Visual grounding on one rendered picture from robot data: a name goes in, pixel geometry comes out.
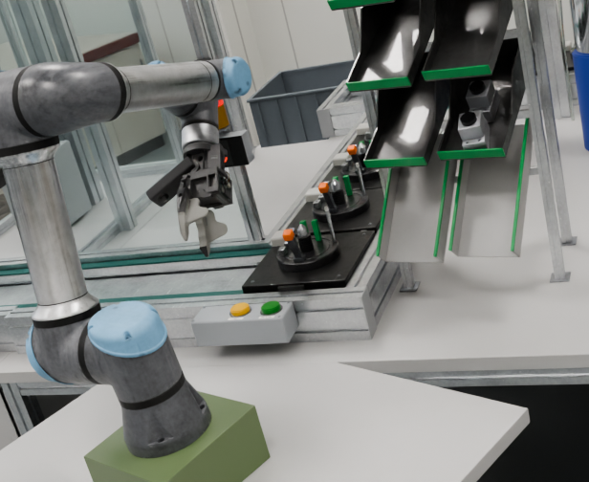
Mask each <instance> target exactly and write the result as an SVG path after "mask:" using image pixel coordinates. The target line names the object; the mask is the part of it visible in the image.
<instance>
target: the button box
mask: <svg viewBox="0 0 589 482"><path fill-rule="evenodd" d="M279 303H280V306H281V308H280V310H279V311H277V312H276V313H273V314H269V315H265V314H263V313H262V311H261V306H262V305H263V304H264V303H258V304H249V306H250V310H249V311H248V312H247V313H246V314H244V315H242V316H233V315H232V314H231V312H230V308H231V307H232V306H233V305H226V306H209V307H203V308H202V309H201V311H200V312H199V313H198V314H197V316H196V317H195V318H194V319H193V320H192V321H191V322H190V325H191V328H192V331H193V334H194V337H195V339H196V342H197V345H198V346H199V347H201V346H225V345H248V344H272V343H288V342H289V341H290V339H291V338H292V336H293V335H294V333H295V331H296V329H297V327H298V322H297V318H296V314H295V308H294V305H293V303H292V302H290V301H288V302H279Z"/></svg>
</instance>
